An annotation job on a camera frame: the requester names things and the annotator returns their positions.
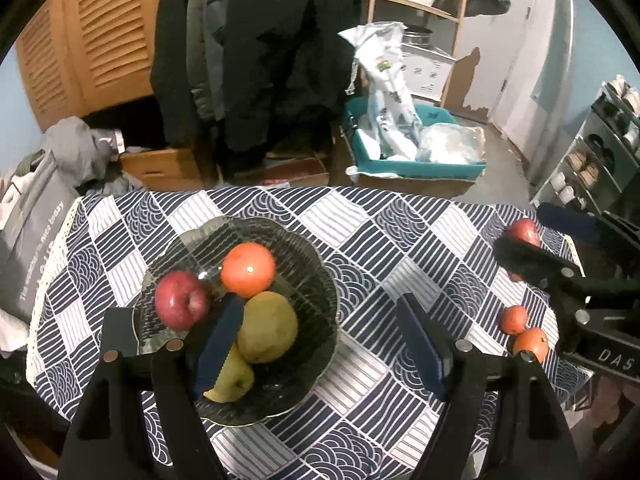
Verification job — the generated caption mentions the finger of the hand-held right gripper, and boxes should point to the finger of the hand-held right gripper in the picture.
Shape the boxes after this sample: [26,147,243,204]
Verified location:
[494,237,593,328]
[537,202,640,261]

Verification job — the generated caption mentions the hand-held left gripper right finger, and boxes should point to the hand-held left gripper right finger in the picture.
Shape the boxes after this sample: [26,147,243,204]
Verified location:
[395,295,576,480]

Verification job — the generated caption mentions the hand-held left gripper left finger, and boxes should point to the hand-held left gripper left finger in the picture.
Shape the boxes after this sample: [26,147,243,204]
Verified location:
[59,292,246,480]

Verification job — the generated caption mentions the red apple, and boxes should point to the red apple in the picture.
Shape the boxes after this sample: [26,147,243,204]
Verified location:
[505,218,542,283]
[154,270,213,332]

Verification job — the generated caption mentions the yellow pear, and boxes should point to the yellow pear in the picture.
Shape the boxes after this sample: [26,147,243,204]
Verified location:
[202,342,256,404]

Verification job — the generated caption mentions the yellow apple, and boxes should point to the yellow apple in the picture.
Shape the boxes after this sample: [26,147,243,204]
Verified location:
[236,291,299,364]

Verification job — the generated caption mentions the orange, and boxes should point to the orange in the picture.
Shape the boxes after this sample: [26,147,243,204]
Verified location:
[220,242,277,298]

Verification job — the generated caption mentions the dark glass bowl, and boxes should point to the dark glass bowl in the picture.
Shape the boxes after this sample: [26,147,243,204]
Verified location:
[132,216,341,428]

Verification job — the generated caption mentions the person's right hand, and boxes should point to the person's right hand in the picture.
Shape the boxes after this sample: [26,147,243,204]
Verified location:
[592,375,637,433]

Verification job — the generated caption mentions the rows of shoes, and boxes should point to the rows of shoes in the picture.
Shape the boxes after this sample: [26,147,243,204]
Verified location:
[547,74,640,206]

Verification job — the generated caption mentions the small tangerine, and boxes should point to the small tangerine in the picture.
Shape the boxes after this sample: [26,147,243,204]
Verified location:
[500,305,529,336]
[512,327,550,365]

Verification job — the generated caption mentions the blue white patterned tablecloth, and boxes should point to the blue white patterned tablecloth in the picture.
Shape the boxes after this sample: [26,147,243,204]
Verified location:
[25,185,596,480]

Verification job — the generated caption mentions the grey shoe rack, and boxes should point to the grey shoe rack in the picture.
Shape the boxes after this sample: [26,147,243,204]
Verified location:
[530,77,640,221]

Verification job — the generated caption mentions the teal plastic bin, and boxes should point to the teal plastic bin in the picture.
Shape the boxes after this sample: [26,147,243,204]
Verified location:
[344,97,487,181]

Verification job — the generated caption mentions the clear crumpled plastic bag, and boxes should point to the clear crumpled plastic bag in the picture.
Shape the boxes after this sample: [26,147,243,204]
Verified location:
[415,122,486,165]

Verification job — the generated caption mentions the wooden drawer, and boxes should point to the wooden drawer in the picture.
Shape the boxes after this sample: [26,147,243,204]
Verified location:
[117,147,206,192]

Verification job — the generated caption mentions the red label cardboard box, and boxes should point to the red label cardboard box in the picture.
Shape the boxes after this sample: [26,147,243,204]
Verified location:
[235,152,331,188]

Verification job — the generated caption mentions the grey door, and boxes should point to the grey door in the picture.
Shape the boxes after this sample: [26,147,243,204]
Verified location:
[440,0,541,121]

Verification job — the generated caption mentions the white plastic crate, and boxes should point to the white plastic crate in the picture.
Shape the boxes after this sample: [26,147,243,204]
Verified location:
[400,42,458,103]

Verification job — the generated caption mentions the grey tote bag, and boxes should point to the grey tote bag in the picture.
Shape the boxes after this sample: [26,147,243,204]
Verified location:
[0,152,81,323]

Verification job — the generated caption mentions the printed white plastic bag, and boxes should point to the printed white plastic bag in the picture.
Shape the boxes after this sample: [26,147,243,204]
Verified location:
[337,21,426,161]

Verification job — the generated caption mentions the wooden shelf rack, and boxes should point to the wooden shelf rack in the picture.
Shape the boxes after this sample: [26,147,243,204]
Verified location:
[367,0,475,106]

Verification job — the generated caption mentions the metal steamer pot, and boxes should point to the metal steamer pot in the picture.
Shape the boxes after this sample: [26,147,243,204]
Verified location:
[402,25,432,47]

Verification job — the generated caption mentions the grey clothing pile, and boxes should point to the grey clothing pile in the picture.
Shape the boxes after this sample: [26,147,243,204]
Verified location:
[40,116,151,196]

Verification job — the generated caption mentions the grey jacket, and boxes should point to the grey jacket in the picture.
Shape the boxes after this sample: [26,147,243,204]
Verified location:
[185,0,236,121]

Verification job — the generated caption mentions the black coat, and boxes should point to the black coat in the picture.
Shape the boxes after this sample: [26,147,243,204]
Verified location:
[150,0,361,171]

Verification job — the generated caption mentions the wooden louvered wardrobe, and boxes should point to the wooden louvered wardrobe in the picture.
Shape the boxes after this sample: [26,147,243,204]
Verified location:
[15,0,171,118]

